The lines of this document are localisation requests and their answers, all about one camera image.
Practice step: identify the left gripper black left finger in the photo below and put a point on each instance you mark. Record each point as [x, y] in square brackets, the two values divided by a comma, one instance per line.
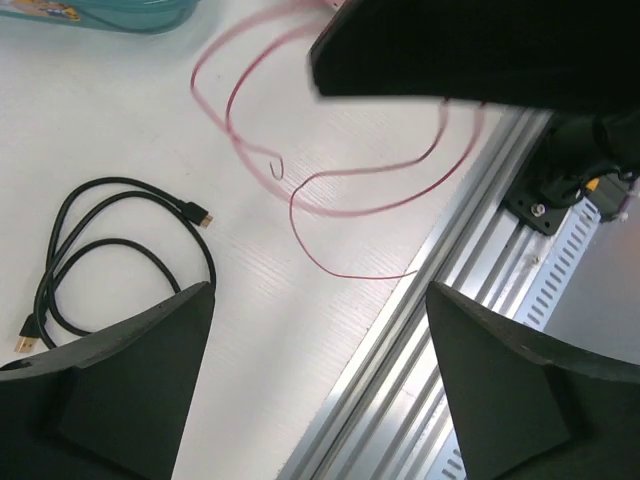
[111, 405]

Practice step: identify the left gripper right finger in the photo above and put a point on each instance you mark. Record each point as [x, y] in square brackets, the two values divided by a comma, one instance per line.
[528, 406]

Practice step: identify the teal transparent plastic tray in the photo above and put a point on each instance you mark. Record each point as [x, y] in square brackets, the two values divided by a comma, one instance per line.
[135, 17]

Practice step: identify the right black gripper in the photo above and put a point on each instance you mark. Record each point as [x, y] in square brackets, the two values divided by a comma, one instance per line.
[569, 56]

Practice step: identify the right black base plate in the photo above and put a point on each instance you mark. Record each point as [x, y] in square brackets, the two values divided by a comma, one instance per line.
[524, 200]

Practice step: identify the white slotted cable duct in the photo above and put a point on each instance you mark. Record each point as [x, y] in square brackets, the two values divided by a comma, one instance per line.
[550, 280]

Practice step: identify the aluminium mounting rail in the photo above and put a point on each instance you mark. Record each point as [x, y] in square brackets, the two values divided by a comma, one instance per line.
[387, 416]

